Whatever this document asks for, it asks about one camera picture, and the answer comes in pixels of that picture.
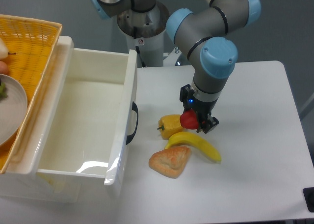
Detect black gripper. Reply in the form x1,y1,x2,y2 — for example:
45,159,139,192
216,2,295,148
180,84,219,134

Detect red pepper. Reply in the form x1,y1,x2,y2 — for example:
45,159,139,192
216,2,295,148
180,110,199,130

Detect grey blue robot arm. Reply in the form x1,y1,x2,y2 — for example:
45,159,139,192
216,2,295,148
91,0,262,133

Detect yellow pepper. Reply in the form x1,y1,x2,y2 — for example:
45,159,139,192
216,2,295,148
157,114,184,140

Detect upper white drawer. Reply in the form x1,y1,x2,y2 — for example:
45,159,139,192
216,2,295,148
36,48,138,186

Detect white drawer cabinet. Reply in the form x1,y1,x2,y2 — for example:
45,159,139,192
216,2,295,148
0,36,123,203

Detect yellow banana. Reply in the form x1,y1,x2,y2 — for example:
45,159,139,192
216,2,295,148
164,132,222,163

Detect triangular puff pastry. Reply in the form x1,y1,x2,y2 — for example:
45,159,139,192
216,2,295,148
149,146,191,179

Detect black table corner fixture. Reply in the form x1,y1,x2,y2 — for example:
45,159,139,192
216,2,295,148
303,187,314,213

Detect yellow wicker basket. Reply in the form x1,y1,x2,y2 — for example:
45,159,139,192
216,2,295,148
0,14,62,174

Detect grey plate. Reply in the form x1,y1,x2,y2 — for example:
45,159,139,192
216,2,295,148
0,74,28,144

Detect green grapes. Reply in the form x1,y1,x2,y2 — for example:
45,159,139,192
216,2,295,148
0,80,7,100

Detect orange peach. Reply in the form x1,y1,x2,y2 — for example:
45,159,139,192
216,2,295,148
0,61,9,75

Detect white pear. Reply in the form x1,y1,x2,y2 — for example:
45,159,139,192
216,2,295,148
0,39,16,60

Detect black drawer handle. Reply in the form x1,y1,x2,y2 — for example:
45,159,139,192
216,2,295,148
126,102,139,144

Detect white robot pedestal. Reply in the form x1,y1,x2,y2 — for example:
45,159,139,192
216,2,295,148
117,1,170,67

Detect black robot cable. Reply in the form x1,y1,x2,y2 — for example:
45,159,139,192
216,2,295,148
133,27,147,68

